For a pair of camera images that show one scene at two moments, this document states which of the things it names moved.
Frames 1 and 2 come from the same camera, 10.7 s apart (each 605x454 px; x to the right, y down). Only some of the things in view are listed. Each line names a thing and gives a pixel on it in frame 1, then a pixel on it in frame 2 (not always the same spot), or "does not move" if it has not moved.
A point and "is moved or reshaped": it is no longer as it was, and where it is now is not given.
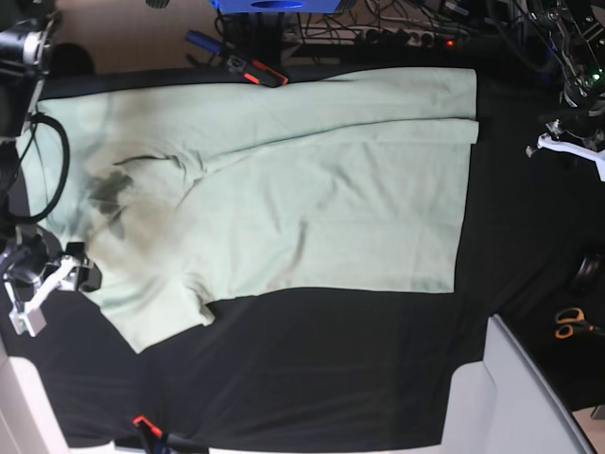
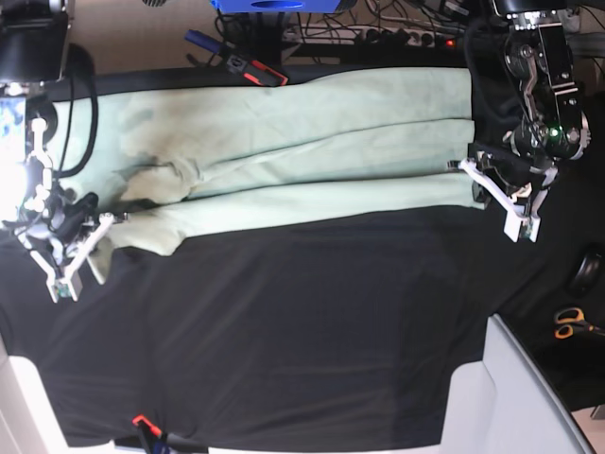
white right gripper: (546, 141) to (522, 207)
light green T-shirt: (170, 197) is moved or reshaped
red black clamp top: (256, 71) does not move
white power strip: (378, 37) does not move
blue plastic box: (275, 7) does not move
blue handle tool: (201, 40) does not move
